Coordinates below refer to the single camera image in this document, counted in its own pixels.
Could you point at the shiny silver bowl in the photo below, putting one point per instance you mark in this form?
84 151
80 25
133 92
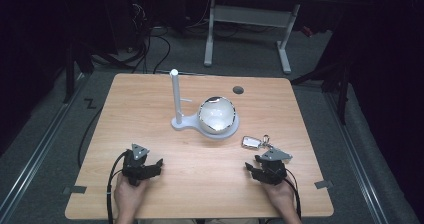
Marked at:
216 115

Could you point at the metal floor rail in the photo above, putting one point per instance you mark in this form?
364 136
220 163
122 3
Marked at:
40 140
356 157

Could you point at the white-legged wooden desk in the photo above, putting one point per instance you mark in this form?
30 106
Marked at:
253 15

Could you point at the person's beige trousers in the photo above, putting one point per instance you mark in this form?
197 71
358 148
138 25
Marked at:
200 221

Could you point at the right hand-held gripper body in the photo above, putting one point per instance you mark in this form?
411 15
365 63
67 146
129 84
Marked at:
275 169

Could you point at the dark round table grommet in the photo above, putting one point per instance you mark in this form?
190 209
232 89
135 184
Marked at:
238 90

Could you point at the person's left hand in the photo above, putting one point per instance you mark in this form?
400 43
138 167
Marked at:
128 194

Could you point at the grey tape piece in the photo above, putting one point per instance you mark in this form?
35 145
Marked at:
323 184
76 189

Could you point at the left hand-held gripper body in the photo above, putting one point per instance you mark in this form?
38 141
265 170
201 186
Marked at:
134 165

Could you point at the person's right hand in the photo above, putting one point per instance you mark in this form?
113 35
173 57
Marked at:
281 195

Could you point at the white stand with pole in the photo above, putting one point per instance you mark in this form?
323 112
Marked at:
181 122

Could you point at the black metal stand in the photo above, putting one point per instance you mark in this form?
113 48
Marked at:
71 70
333 80

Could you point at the silver key fob with keyring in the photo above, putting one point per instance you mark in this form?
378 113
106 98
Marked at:
251 142

